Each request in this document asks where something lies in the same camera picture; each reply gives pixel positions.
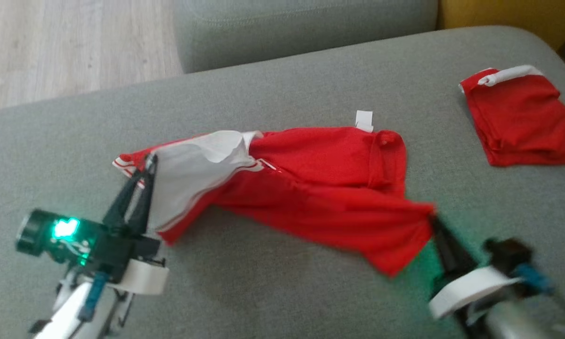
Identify small grey sofa seat cushion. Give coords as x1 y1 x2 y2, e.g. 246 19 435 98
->
173 0 438 74

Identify large grey sofa seat cushion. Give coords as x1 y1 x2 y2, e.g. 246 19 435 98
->
0 26 565 339

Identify wide yellow sofa back cushion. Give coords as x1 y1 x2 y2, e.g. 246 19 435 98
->
437 0 565 50

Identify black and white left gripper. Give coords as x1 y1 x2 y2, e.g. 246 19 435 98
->
89 154 170 295

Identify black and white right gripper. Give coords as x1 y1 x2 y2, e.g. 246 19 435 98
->
428 218 533 321

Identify red shorts with white waistband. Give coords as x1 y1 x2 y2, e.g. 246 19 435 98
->
459 65 565 167

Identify red shirt with white panel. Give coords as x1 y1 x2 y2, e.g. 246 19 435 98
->
112 111 436 277

